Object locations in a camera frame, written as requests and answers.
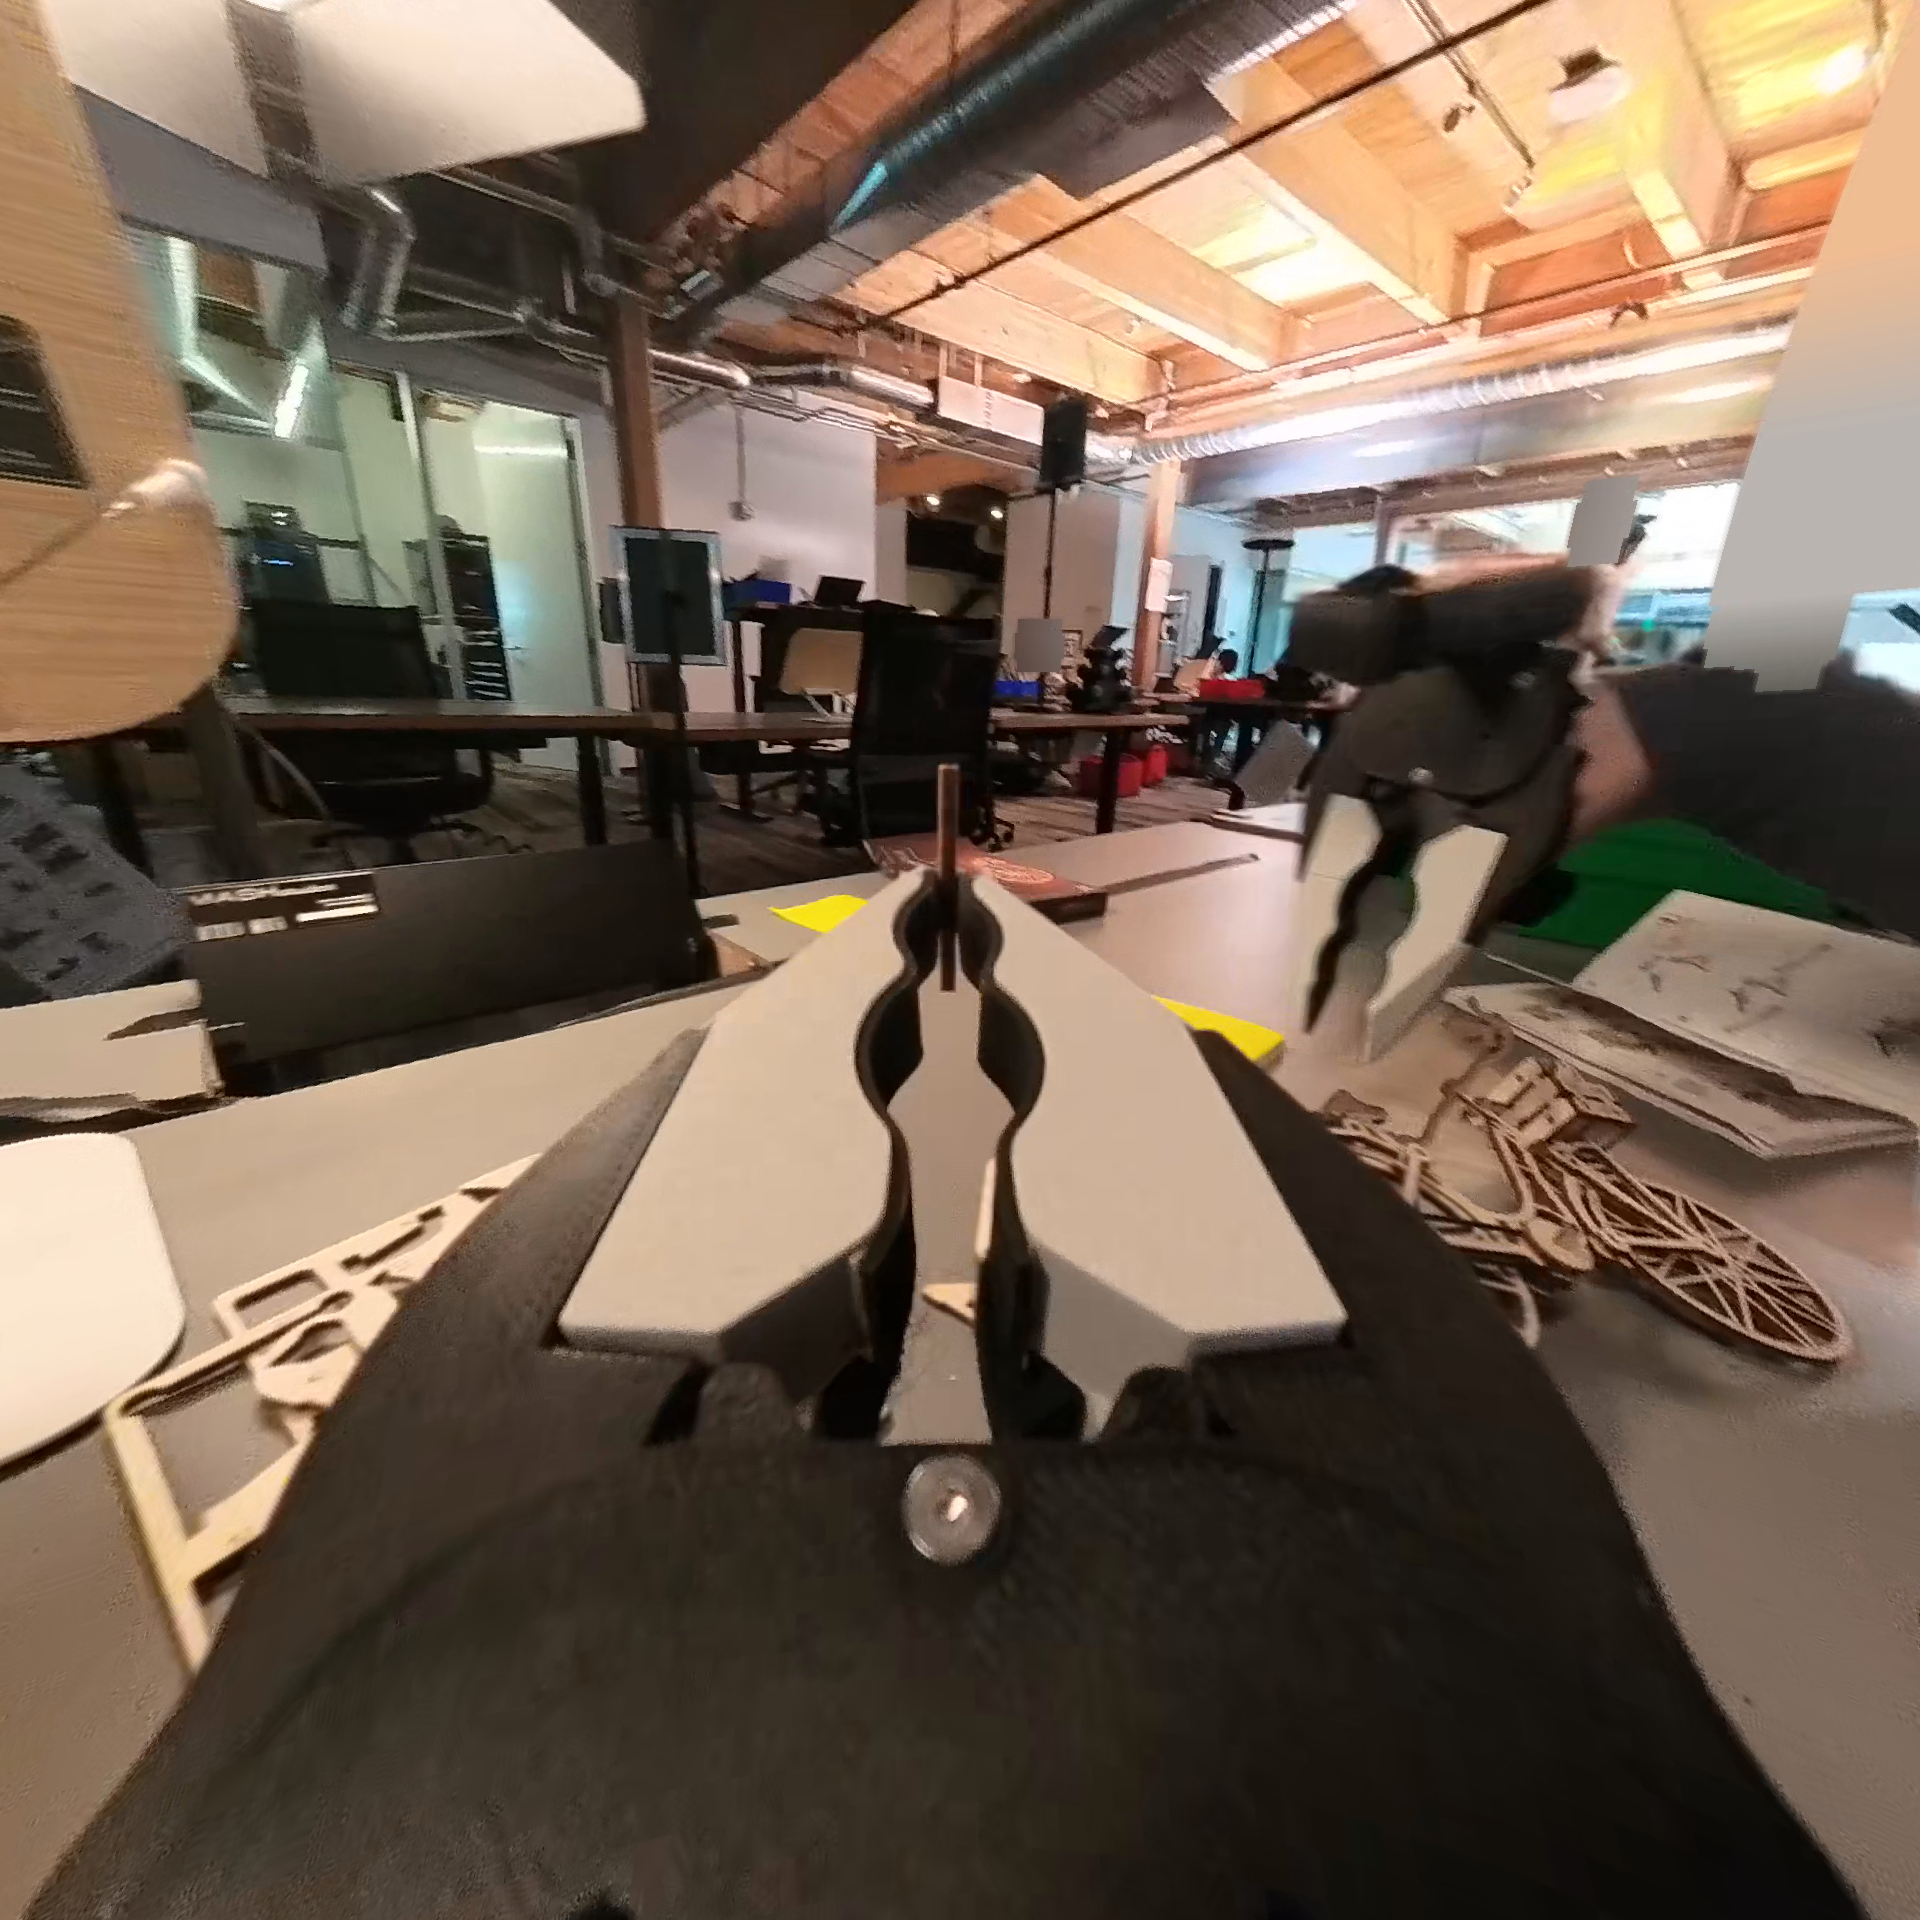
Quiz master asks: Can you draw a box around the grey cardboard piece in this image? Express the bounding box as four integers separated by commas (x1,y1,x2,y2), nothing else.
0,982,221,1115

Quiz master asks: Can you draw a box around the laser-cut wooden part sheet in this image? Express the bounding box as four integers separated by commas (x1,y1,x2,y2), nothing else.
110,1162,535,1676

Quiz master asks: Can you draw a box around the black high-back office chair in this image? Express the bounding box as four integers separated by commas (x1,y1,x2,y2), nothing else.
243,598,498,871

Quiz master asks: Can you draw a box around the white rounded pad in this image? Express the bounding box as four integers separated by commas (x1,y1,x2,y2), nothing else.
0,1130,178,1464

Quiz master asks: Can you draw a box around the grey patterned cloth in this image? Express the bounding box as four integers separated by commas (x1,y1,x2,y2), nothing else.
0,759,189,1012

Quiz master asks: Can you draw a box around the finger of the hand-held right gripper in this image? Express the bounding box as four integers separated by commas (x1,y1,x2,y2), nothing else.
1291,791,1406,1046
1369,831,1512,1062

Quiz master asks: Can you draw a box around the black mesh office chair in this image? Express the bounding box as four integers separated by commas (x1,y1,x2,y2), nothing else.
843,603,1006,854

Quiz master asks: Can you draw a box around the small framed sign on stand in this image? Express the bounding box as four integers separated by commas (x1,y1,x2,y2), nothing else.
603,518,729,900

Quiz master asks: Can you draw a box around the large green plastic bin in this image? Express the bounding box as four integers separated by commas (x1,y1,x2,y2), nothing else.
1531,818,1838,953

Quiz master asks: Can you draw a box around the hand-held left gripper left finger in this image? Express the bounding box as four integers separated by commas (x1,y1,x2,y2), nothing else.
556,871,935,1427

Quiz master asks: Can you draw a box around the instruction booklet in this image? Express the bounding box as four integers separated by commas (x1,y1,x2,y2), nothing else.
1446,895,1920,1162

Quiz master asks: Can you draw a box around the wood grain panel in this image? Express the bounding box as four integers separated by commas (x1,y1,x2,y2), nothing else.
0,0,243,748

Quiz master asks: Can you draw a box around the brown model kit box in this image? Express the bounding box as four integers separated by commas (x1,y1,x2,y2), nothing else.
871,834,1112,922

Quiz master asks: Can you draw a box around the wooden bicycle model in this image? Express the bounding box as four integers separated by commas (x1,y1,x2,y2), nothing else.
1316,1038,1850,1376

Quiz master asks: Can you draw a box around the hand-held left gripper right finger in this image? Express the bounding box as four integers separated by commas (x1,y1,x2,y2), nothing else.
961,871,1346,1440

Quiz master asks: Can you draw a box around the black equipment case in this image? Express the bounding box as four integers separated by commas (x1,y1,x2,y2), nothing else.
178,834,710,1081

